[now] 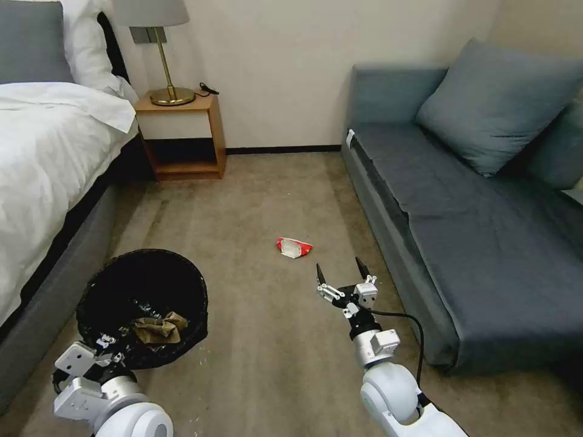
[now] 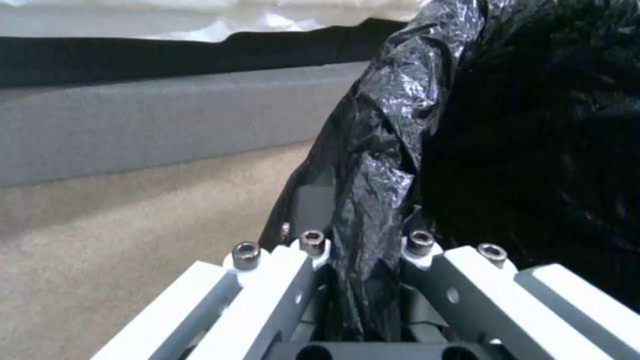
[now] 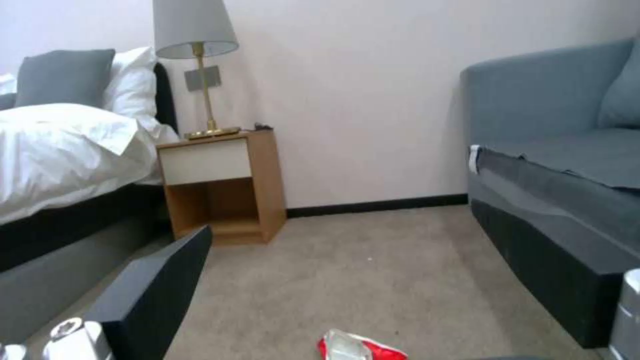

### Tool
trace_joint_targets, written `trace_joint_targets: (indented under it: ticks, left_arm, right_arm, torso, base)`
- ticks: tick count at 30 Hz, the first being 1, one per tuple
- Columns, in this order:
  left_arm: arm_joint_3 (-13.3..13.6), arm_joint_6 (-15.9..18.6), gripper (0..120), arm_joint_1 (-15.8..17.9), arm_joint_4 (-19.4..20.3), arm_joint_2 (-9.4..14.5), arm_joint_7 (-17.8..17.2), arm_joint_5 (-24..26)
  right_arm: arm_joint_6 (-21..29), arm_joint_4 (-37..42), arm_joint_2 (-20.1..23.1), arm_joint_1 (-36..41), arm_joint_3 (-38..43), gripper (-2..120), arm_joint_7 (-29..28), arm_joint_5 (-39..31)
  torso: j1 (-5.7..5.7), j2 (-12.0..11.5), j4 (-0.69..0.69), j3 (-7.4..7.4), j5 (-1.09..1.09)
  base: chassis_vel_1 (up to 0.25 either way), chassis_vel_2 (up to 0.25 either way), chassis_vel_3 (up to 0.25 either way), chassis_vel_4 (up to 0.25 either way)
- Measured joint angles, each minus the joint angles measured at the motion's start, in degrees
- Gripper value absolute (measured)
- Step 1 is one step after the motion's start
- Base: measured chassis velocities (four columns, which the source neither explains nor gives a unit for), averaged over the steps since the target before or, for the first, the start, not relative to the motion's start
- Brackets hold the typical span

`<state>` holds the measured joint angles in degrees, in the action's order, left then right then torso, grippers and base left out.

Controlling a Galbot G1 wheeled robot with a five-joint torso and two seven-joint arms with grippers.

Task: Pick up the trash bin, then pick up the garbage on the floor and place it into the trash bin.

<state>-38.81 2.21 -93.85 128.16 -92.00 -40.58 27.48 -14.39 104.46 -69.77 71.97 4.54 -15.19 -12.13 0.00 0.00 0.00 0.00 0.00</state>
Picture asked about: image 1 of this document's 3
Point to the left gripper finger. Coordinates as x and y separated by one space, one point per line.
105 340
116 358

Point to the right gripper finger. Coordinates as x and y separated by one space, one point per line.
321 275
362 268

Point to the black woven trash bin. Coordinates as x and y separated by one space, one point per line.
136 277

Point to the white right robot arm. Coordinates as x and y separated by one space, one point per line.
389 387

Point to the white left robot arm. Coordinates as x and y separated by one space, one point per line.
136 409

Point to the red white snack wrapper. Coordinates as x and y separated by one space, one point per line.
293 248

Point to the crumpled brown paper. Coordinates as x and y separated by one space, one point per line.
157 330

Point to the shiny plastic wrapper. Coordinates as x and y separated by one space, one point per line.
145 309

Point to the blue grey sofa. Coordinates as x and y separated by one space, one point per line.
455 236

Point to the white sofa tag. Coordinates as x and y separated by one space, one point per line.
350 139

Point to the wooden nightstand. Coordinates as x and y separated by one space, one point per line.
200 123

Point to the white duvet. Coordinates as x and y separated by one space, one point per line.
50 150

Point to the large blue grey cushion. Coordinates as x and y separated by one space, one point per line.
487 104

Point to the small blue grey cushion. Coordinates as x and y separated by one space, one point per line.
562 150

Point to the black headboard panel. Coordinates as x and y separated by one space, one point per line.
114 50

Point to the white pillow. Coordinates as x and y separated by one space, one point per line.
86 45

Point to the grey padded headboard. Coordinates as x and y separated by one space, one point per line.
29 41

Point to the brass lamp with grey shade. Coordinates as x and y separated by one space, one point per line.
150 11

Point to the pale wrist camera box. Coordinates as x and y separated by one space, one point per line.
75 359
366 295

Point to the grey bed frame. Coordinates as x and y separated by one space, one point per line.
68 255

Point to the silver wall switch panel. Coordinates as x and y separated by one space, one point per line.
145 35

